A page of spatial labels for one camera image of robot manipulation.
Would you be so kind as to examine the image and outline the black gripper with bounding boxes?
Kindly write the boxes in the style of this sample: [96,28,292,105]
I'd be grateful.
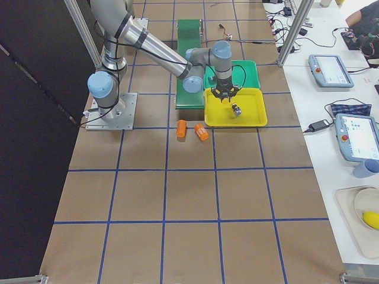
[211,77,239,104]

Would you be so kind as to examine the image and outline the yellow push button switch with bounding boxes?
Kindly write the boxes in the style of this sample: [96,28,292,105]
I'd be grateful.
[232,103,242,116]

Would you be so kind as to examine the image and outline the orange cylinder with 4680 print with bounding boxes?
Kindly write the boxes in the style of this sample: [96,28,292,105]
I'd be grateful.
[194,124,209,141]

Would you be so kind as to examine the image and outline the plain orange cylinder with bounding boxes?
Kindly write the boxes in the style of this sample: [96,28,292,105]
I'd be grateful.
[176,120,187,138]

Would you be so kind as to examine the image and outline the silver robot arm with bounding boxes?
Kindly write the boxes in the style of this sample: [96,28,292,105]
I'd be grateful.
[88,1,240,123]

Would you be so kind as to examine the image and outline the yellow plastic tray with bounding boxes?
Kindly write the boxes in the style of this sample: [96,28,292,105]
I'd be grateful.
[204,88,268,127]

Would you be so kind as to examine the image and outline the green plastic tray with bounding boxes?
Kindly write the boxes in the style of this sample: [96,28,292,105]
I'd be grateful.
[203,60,261,89]

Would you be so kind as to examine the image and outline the green conveyor belt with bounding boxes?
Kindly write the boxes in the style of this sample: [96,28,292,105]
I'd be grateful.
[175,18,205,111]

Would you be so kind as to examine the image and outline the black power adapter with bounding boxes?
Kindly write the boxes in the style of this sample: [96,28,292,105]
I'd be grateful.
[304,120,330,133]

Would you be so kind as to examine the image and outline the upper teach pendant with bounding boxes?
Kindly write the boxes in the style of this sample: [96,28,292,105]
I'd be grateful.
[308,54,354,88]

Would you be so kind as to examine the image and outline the teach pendant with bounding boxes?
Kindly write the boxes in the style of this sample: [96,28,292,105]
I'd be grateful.
[335,114,378,162]
[308,54,354,88]

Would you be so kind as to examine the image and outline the blue patterned cloth pouch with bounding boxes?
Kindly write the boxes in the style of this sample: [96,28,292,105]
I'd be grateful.
[330,104,372,119]

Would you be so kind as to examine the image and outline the lower teach pendant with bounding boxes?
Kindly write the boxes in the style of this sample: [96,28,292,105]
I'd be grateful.
[335,114,378,162]

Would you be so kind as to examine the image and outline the person in black shirt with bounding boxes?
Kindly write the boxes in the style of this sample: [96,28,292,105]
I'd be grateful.
[346,1,378,59]

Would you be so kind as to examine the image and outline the blue plastic cup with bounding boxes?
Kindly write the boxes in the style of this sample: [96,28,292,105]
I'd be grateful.
[352,159,378,178]

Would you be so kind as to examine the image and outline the cream bowl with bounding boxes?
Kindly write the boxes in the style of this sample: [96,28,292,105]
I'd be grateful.
[354,188,378,230]

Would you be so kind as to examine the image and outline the yellow banana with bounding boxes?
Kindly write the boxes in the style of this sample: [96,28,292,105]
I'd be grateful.
[362,211,379,230]

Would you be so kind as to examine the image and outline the beige serving tray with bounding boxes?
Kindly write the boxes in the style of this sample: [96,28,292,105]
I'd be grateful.
[335,186,378,259]

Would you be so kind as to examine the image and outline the red black controller wires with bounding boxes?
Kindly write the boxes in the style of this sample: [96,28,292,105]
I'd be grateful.
[218,24,279,45]

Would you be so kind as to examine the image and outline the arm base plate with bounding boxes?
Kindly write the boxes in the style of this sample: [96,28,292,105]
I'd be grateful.
[85,92,138,131]
[135,18,149,29]

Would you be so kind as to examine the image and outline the aluminium frame post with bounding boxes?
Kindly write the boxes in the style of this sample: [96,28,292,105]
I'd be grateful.
[278,0,314,67]

